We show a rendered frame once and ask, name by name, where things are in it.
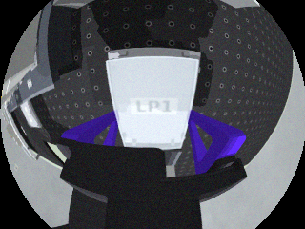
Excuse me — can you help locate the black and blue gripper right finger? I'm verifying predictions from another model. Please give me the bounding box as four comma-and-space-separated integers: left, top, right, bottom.
188, 110, 246, 174

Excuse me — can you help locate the white ready panel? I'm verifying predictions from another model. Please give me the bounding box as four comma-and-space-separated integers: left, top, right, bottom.
164, 149, 182, 177

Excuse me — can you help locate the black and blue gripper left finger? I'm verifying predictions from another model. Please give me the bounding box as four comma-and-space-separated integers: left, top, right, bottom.
61, 111, 118, 146

